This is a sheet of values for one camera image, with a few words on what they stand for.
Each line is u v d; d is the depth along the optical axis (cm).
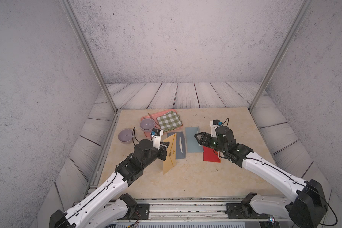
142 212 73
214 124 72
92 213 43
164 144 66
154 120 110
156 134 62
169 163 77
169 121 111
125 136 102
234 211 71
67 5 70
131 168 54
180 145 99
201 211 74
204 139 68
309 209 38
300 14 73
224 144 59
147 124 107
